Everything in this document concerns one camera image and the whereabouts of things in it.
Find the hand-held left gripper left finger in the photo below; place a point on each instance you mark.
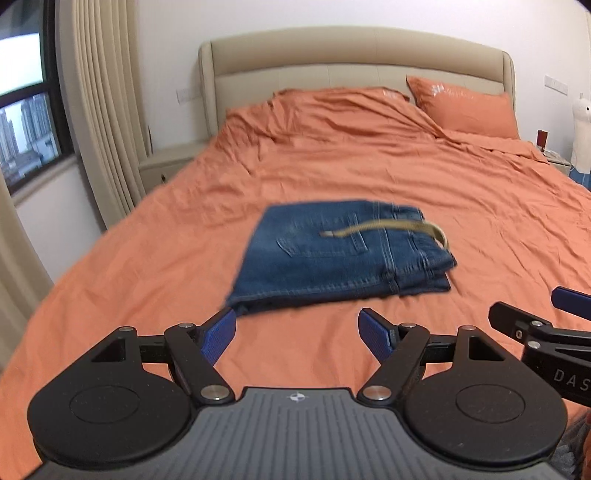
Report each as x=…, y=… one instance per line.
x=217, y=337

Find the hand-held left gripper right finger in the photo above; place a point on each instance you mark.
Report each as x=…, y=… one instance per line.
x=376, y=334

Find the dark framed window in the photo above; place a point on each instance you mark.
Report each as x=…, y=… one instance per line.
x=32, y=120

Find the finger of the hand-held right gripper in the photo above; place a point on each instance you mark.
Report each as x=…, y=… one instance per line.
x=512, y=321
x=572, y=302

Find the tan belt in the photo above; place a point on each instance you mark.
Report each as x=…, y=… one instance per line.
x=392, y=226

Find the beige padded headboard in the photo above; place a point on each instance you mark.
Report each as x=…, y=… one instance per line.
x=351, y=60

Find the person's grey clothing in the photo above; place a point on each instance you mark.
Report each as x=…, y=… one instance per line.
x=575, y=447

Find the orange bed cover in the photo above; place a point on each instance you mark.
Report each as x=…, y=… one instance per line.
x=351, y=152

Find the cream nightstand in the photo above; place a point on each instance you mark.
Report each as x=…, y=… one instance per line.
x=556, y=159
x=161, y=168

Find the blue denim pants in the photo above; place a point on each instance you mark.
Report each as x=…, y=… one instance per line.
x=332, y=267

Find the small red box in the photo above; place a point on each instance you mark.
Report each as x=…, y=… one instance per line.
x=542, y=138

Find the white wall switch plate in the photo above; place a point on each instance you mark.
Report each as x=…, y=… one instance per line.
x=556, y=83
x=183, y=95

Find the orange pillow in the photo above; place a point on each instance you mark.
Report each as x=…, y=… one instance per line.
x=466, y=106

